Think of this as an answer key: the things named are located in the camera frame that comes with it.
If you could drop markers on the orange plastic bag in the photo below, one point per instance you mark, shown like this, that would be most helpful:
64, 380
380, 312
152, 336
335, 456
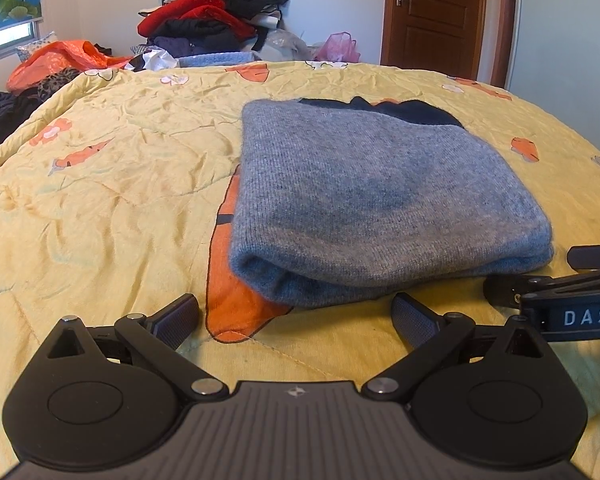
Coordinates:
81, 55

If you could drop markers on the grey navy knit sweater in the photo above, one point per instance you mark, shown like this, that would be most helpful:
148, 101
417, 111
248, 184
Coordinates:
337, 205

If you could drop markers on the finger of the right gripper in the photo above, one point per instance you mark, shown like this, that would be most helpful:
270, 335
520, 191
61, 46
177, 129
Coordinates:
515, 289
584, 257

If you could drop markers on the white wardrobe with flowers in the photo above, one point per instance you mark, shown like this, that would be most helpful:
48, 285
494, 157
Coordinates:
556, 61

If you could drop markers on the brown wooden door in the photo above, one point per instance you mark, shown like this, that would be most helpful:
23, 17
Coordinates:
440, 35

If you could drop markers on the dark patterned clothes heap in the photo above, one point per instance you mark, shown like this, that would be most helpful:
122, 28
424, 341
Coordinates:
17, 108

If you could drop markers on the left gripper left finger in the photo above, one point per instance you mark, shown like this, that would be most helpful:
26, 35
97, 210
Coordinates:
152, 341

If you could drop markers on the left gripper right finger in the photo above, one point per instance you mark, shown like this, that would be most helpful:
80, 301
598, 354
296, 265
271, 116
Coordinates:
435, 340

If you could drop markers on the light blue folded blanket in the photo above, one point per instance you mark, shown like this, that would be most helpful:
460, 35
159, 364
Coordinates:
218, 59

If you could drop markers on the clear plastic bag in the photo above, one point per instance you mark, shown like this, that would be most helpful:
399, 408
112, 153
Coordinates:
279, 45

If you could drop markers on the pink plastic bag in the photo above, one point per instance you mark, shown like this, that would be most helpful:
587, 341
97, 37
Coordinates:
340, 47

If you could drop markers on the pile of dark red clothes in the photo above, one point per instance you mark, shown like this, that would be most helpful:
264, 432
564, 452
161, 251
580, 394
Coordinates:
189, 27

